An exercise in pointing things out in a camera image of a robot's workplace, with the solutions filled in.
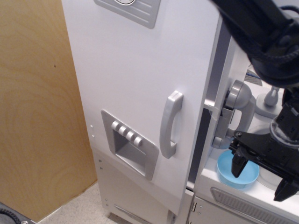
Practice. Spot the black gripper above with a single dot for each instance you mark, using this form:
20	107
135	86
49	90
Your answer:
267	152

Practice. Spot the grey fridge door handle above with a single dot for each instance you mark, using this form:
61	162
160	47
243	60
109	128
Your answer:
172	106

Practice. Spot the white toy fridge door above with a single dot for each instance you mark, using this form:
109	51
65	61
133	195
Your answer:
129	71

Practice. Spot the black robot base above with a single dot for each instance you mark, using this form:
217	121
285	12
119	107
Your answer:
11	216

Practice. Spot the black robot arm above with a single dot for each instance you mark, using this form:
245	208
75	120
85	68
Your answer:
270	38

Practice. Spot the grey fridge top badge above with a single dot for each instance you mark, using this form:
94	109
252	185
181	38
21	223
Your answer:
143	12

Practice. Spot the grey toy sink basin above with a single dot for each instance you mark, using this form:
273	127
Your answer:
267	178

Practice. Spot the blue plastic bowl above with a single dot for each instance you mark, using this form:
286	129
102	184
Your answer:
247	177

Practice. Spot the grey oven vent panel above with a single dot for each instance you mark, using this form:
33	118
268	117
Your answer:
248	209

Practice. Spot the white toy kitchen cabinet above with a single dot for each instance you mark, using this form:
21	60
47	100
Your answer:
231	64

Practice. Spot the grey faucet knob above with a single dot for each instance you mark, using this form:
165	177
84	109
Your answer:
271	98

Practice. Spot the grey toy telephone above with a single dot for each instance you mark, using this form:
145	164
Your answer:
240	98

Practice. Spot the white lower freezer door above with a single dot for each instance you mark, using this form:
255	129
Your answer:
129	201

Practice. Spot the grey ice dispenser panel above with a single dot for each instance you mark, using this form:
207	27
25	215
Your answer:
129	146

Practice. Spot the wooden board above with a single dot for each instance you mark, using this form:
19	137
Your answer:
45	157

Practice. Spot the grey lower door handle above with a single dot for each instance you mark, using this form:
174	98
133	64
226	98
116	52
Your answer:
173	219

